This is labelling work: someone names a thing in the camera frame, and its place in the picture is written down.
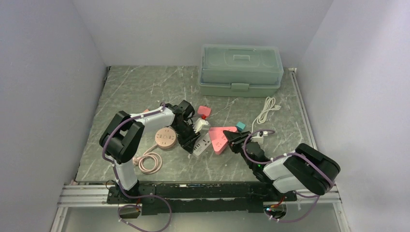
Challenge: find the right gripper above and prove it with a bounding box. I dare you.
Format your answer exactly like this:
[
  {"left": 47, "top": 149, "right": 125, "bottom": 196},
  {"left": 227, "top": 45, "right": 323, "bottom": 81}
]
[{"left": 223, "top": 131, "right": 254, "bottom": 169}]

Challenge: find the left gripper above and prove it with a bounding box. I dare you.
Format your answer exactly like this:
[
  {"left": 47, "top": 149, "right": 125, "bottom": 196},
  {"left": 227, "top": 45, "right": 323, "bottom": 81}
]
[{"left": 172, "top": 121, "right": 201, "bottom": 154}]

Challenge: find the white power strip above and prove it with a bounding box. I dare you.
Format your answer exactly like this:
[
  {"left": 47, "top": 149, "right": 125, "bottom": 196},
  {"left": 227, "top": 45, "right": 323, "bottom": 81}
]
[{"left": 193, "top": 133, "right": 212, "bottom": 156}]

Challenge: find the pink triangular socket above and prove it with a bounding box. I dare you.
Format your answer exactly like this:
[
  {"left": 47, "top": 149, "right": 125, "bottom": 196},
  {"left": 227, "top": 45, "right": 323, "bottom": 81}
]
[{"left": 208, "top": 126, "right": 237, "bottom": 155}]

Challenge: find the teal charger cube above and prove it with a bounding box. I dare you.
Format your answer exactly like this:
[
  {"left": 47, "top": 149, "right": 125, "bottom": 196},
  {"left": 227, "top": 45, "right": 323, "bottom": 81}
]
[{"left": 235, "top": 122, "right": 246, "bottom": 132}]

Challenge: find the round pink socket hub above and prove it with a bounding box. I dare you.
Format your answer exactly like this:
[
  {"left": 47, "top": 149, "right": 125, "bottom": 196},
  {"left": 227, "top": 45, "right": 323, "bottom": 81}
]
[{"left": 155, "top": 127, "right": 177, "bottom": 149}]

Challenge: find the pink plug adapter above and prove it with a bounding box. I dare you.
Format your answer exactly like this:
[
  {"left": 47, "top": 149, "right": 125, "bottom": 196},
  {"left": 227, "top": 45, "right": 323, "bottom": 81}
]
[{"left": 197, "top": 105, "right": 211, "bottom": 118}]

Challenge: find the pink cable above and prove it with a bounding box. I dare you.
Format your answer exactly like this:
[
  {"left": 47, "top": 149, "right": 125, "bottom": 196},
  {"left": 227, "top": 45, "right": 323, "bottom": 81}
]
[{"left": 132, "top": 144, "right": 163, "bottom": 175}]

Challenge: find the white power strip cable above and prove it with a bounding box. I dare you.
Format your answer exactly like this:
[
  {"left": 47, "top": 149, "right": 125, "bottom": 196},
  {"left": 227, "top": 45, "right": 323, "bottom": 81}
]
[{"left": 252, "top": 96, "right": 282, "bottom": 132}]

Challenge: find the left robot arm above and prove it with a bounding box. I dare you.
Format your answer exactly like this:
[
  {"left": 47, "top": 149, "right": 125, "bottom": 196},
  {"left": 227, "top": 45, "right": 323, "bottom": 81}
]
[{"left": 99, "top": 100, "right": 200, "bottom": 203}]

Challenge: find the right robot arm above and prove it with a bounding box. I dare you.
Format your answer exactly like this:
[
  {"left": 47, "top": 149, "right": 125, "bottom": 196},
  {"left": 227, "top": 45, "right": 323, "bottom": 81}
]
[{"left": 223, "top": 130, "right": 341, "bottom": 201}]

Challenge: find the green plastic storage box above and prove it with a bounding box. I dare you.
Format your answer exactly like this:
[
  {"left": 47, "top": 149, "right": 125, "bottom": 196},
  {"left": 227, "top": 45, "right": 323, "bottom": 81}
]
[{"left": 198, "top": 44, "right": 284, "bottom": 98}]

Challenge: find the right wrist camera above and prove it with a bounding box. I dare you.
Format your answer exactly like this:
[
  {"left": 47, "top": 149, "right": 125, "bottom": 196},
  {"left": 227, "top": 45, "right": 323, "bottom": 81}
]
[{"left": 251, "top": 131, "right": 268, "bottom": 145}]

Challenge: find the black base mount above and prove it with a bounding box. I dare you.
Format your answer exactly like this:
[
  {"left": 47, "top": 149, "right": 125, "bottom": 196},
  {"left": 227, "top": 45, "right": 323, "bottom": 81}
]
[{"left": 106, "top": 181, "right": 297, "bottom": 216}]

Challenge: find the aluminium rail frame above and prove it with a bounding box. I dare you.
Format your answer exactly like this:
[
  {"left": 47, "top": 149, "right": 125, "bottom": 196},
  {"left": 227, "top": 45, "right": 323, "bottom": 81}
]
[{"left": 52, "top": 66, "right": 349, "bottom": 232}]

